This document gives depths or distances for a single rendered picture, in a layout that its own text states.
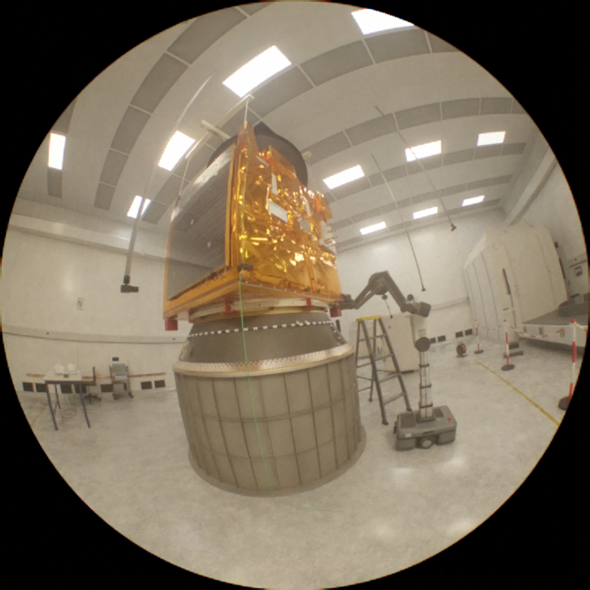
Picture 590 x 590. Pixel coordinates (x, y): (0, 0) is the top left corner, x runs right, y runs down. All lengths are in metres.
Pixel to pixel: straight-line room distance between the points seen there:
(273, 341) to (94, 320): 5.62
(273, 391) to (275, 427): 0.30
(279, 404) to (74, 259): 6.52
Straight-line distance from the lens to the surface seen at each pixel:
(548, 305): 7.45
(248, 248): 1.52
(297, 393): 1.57
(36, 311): 6.79
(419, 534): 1.62
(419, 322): 2.04
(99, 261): 6.88
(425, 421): 2.34
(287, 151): 3.57
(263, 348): 1.56
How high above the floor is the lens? 1.38
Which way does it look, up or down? 12 degrees up
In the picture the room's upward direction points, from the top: 7 degrees counter-clockwise
